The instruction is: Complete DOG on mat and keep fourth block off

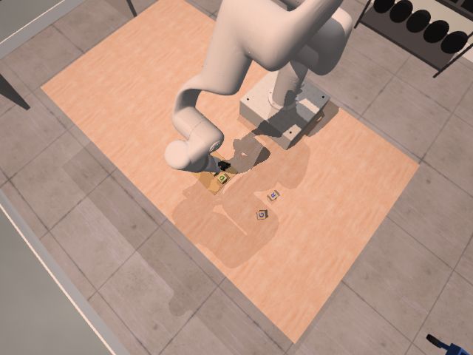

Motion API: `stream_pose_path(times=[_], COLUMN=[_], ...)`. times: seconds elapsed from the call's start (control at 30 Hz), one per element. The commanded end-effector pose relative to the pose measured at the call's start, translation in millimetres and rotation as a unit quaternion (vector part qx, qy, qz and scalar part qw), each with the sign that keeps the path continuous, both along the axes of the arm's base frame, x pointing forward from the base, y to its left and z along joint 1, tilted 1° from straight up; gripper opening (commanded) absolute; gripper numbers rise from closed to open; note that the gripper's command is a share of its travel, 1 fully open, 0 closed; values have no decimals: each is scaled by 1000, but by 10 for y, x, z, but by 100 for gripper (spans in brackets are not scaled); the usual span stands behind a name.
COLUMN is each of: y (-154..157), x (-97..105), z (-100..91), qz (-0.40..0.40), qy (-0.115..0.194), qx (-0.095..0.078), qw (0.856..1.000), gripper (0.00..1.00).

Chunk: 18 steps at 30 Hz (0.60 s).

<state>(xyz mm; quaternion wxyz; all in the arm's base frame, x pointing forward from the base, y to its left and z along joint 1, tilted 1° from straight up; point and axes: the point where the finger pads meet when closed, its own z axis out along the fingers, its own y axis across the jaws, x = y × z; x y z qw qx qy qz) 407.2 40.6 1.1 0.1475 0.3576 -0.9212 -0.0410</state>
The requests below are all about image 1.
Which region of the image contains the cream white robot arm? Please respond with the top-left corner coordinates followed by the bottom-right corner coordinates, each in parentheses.
top-left (164, 0), bottom-right (353, 173)

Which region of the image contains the tan mat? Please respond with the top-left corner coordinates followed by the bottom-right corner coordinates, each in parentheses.
top-left (192, 151), bottom-right (238, 195)

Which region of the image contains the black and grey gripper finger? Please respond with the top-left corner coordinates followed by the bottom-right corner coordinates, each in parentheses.
top-left (218, 161), bottom-right (231, 171)

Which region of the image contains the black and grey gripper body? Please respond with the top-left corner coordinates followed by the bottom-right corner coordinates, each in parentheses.
top-left (203, 155), bottom-right (221, 173)

